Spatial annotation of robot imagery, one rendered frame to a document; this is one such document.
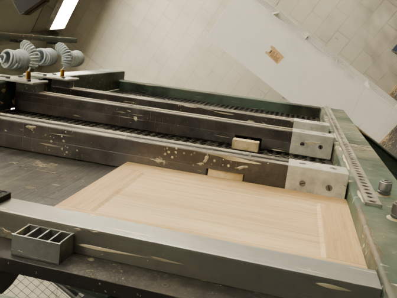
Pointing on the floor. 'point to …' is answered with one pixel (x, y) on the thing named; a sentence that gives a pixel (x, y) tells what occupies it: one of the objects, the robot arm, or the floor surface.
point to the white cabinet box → (301, 65)
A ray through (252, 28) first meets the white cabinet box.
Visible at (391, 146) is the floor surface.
